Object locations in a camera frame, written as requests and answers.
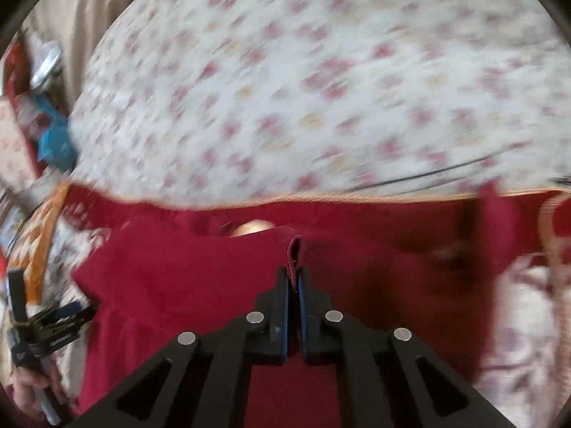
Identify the dark red knit garment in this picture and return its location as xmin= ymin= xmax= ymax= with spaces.
xmin=70 ymin=183 xmax=523 ymax=428

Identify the silver foil package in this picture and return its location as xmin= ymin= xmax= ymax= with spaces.
xmin=30 ymin=41 xmax=63 ymax=93

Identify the red white floral blanket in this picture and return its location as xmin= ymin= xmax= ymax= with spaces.
xmin=0 ymin=180 xmax=571 ymax=428

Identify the beige curtain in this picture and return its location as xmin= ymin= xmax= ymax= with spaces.
xmin=23 ymin=0 xmax=133 ymax=110

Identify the orange patterned cloth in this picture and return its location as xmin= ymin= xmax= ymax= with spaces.
xmin=7 ymin=181 xmax=71 ymax=305

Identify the white floral duvet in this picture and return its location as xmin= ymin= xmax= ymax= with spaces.
xmin=70 ymin=0 xmax=570 ymax=205

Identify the person's left hand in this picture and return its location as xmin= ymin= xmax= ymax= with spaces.
xmin=12 ymin=358 xmax=67 ymax=421

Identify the blue plastic bag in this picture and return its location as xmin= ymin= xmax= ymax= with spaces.
xmin=35 ymin=95 xmax=79 ymax=173

